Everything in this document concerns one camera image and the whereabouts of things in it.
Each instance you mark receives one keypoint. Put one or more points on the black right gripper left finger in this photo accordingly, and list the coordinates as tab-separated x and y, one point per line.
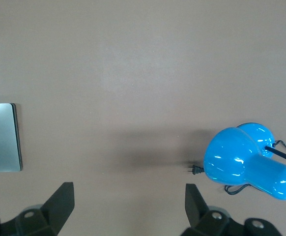
57	209

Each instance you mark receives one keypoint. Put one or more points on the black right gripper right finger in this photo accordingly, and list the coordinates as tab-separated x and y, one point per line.
197	211

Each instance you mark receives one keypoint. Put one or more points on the silver laptop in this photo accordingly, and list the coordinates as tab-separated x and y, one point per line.
0	137

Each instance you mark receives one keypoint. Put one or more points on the blue desk lamp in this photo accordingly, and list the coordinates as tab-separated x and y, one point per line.
231	157

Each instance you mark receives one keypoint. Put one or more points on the brown table cover mat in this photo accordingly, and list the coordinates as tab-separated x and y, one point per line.
133	61

